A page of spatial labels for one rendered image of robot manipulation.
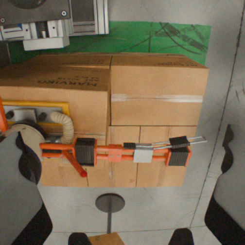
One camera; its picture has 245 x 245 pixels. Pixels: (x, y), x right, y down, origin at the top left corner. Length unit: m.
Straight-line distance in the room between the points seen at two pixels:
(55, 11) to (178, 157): 0.63
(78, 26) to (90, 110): 0.81
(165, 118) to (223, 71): 0.88
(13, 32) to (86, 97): 0.98
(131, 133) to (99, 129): 0.51
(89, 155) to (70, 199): 2.04
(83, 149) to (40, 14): 0.45
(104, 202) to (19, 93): 2.08
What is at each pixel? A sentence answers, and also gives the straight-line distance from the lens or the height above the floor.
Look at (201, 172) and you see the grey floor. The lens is 2.50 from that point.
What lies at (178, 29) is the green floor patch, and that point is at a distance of 1.70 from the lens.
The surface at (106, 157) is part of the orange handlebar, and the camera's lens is 0.71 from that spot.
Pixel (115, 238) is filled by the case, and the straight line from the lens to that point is 2.02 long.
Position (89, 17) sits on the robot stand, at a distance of 1.44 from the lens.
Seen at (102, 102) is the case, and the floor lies 0.94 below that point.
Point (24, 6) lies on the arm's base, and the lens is 0.61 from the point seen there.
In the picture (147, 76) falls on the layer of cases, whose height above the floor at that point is 0.54.
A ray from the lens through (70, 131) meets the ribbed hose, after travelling 0.73.
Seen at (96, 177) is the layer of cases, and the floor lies 0.54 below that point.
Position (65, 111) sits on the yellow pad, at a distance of 0.76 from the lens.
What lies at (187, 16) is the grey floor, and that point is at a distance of 1.72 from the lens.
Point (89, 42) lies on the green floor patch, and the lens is 1.65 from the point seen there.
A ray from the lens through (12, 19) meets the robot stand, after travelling 0.67.
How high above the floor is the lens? 1.63
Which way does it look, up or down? 61 degrees down
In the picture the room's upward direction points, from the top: 177 degrees clockwise
